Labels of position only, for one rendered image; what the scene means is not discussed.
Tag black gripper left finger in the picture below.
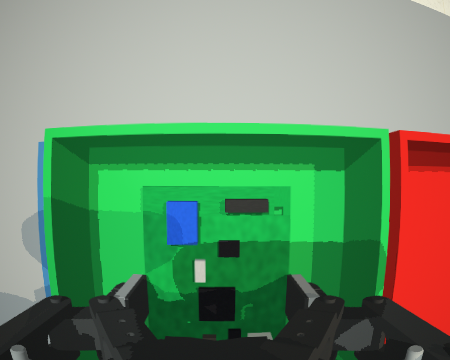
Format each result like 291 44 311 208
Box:
0 274 180 360

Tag red bin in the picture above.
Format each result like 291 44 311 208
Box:
383 130 450 336

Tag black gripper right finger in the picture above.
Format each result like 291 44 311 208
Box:
250 274 450 360

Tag green circuit board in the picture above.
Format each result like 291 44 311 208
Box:
143 186 291 341

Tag green bin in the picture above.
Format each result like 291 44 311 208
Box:
43 123 390 307

